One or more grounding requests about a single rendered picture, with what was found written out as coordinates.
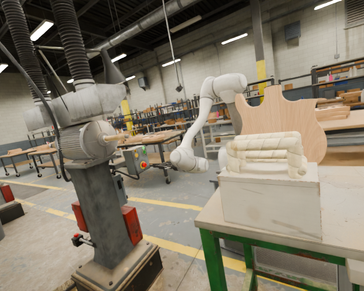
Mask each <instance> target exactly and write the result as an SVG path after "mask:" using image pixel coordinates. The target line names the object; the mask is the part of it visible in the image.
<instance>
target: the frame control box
mask: <svg viewBox="0 0 364 291"><path fill-rule="evenodd" d="M142 146H144V149H142ZM134 149H136V150H137V152H136V153H134ZM144 150H145V151H146V146H145V145H137V146H135V147H132V148H129V149H127V150H124V151H123V154H124V158H125V163H126V166H127V169H128V174H126V173H124V172H122V171H119V170H115V171H114V172H113V175H112V176H115V175H116V172H118V173H121V174H123V175H125V176H128V177H130V178H133V179H135V180H139V179H140V177H139V174H140V173H142V172H144V171H145V170H147V169H149V168H150V164H149V161H148V156H147V151H146V153H145V154H144V153H143V151H144ZM135 154H138V157H136V156H135ZM144 162H146V163H147V166H146V167H143V166H142V164H143V163H144ZM130 175H137V178H136V177H133V176H130Z"/></svg>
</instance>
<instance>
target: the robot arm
mask: <svg viewBox="0 0 364 291"><path fill-rule="evenodd" d="M246 87H247V79H246V77H245V75H243V74H241V73H229V74H225V75H222V76H219V77H217V78H215V77H213V76H210V77H207V78H206V79H205V81H204V82H203V85H202V88H201V91H200V100H199V117H198V119H197V120H196V121H195V122H194V124H193V125H192V127H190V129H189V130H188V131H187V133H186V134H185V136H184V138H183V141H182V143H181V145H180V146H178V147H177V149H175V150H173V151H172V152H171V154H170V162H163V163H161V164H160V163H153V167H158V168H159V169H163V170H167V169H173V170H174V171H179V172H189V173H204V172H206V171H207V170H208V168H209V163H208V161H207V159H205V158H199V157H198V156H194V151H193V149H192V147H191V143H192V139H193V138H194V136H195V135H196V134H197V133H198V132H199V130H200V129H201V128H202V126H203V125H204V124H205V122H206V120H207V118H208V116H209V112H210V109H211V107H212V105H213V102H214V99H216V98H219V97H220V98H221V99H222V100H223V101H224V102H225V103H226V105H227V108H228V111H229V115H230V118H231V121H232V125H233V128H234V131H235V135H236V136H240V134H241V132H242V127H243V121H242V118H241V115H240V114H239V112H238V110H237V108H236V105H235V96H236V94H242V93H243V92H244V90H245V89H246ZM218 162H219V166H220V170H219V171H216V174H220V173H221V172H222V171H223V170H222V169H223V168H224V167H226V165H227V164H228V158H227V154H226V145H224V146H222V147H221V148H220V150H219V152H218Z"/></svg>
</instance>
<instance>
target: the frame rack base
mask: <svg viewBox="0 0 364 291"><path fill-rule="evenodd" d="M246 164H247V165H246V166H243V167H239V171H240V174H239V175H237V176H231V175H230V174H229V172H227V171H226V170H223V171H222V172H221V173H220V174H219V175H218V176H217V177H218V184H219V189H220V196H221V203H222V210H223V214H224V221H225V222H229V223H234V224H237V225H242V226H247V227H253V228H256V229H261V230H266V231H270V232H275V233H280V234H285V235H289V236H294V237H299V238H304V239H307V240H313V241H318V242H321V243H322V221H321V195H320V179H319V175H318V167H317V163H316V162H308V163H307V173H306V174H305V175H303V177H302V178H301V179H292V178H289V175H288V162H246Z"/></svg>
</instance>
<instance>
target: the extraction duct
mask: <svg viewBox="0 0 364 291"><path fill-rule="evenodd" d="M192 2H194V0H174V1H172V2H170V3H169V4H167V5H165V7H166V14H167V16H168V15H170V14H172V13H174V12H176V11H178V10H179V9H182V8H183V7H185V6H187V5H189V4H190V3H192ZM163 18H165V13H164V7H162V8H160V9H158V10H157V11H155V12H154V13H152V14H150V15H149V16H147V17H145V18H144V19H142V20H140V21H138V22H137V23H135V24H134V25H131V26H130V27H128V28H127V29H125V30H123V31H122V32H120V33H118V34H117V38H116V35H115V36H113V37H112V38H110V39H108V40H107V41H105V42H103V43H102V44H100V45H98V46H96V47H95V48H93V49H105V50H107V49H109V48H111V47H113V46H115V45H116V44H118V43H120V42H122V41H123V40H125V39H127V38H129V37H131V36H132V35H134V34H136V33H138V32H140V31H141V30H144V29H145V28H147V27H149V26H151V25H153V24H154V23H156V22H158V21H159V20H162V19H163ZM117 39H118V40H119V41H120V42H119V41H118V40H117ZM86 54H87V55H86V56H87V57H88V58H87V59H88V60H89V59H91V58H93V57H95V56H96V55H98V54H100V52H93V53H86Z"/></svg>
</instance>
